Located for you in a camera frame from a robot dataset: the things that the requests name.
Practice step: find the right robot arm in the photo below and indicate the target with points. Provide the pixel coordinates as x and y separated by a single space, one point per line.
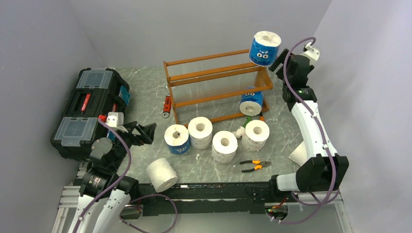
323 168

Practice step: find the white plastic pipe fitting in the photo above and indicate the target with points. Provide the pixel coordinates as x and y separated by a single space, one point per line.
239 132

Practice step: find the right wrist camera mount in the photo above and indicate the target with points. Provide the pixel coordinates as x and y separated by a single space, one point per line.
311 52

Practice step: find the white floral paper roll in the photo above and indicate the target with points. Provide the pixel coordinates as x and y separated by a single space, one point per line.
224 146
200 132
255 135

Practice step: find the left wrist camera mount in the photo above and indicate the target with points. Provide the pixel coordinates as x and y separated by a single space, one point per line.
114 120

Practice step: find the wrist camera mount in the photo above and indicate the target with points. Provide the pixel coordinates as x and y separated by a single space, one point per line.
311 52
114 120

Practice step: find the red handled wrench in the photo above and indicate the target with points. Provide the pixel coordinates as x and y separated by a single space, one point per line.
167 106

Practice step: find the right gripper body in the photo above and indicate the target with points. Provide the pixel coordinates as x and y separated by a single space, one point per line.
288 61

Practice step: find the white paper roll at edge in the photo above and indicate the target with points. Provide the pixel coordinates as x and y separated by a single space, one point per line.
299 155

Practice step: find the plain white paper roll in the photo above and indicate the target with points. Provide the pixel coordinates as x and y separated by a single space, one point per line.
161 174

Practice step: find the orange handled pliers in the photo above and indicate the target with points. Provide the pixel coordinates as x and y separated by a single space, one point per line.
258 164

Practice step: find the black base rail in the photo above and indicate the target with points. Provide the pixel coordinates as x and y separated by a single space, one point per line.
205 198

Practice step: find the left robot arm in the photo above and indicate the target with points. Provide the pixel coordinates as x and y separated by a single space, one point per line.
104 193

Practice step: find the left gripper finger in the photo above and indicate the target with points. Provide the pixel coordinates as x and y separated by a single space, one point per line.
148 129
144 138

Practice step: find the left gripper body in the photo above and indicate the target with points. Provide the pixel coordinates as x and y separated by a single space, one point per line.
127 137

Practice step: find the black plastic toolbox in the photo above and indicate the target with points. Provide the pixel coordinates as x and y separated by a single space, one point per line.
97 92

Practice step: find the orange wooden shelf rack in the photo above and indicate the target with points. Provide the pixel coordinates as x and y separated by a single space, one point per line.
211 86

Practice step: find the green plastic pipe fitting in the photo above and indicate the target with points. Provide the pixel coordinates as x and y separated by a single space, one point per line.
248 119

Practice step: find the blue paper roll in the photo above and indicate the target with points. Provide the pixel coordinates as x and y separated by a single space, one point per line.
177 139
251 103
264 48

